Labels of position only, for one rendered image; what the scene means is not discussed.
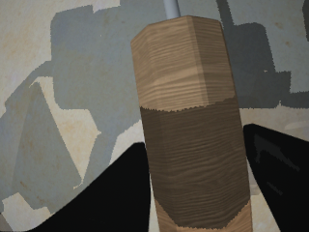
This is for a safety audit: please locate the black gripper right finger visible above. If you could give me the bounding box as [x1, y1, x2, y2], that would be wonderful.
[242, 124, 309, 232]

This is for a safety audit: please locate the wooden-handled screwdriver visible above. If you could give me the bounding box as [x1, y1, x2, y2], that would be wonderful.
[130, 0, 254, 232]

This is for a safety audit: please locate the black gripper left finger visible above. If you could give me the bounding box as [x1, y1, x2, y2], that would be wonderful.
[24, 142, 151, 232]

